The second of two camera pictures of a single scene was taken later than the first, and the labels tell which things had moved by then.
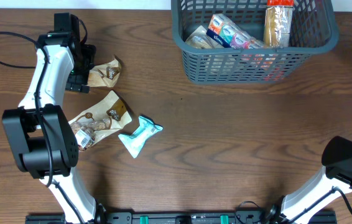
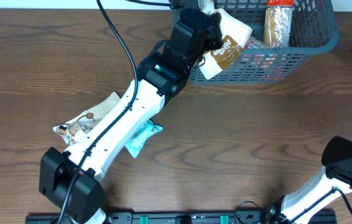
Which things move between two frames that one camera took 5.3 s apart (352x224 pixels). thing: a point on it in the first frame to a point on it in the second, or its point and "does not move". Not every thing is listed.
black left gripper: x=79 y=78 to x=214 y=29
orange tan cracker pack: x=278 y=23 does not move
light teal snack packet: x=133 y=142 does not move
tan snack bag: x=104 y=75 to x=234 y=33
